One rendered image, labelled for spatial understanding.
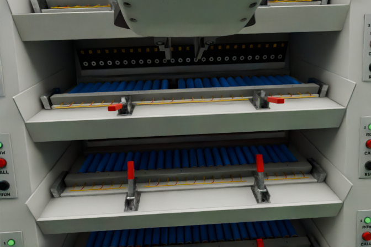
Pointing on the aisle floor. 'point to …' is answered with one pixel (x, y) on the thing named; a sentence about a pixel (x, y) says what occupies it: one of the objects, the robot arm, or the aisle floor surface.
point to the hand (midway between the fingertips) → (183, 41)
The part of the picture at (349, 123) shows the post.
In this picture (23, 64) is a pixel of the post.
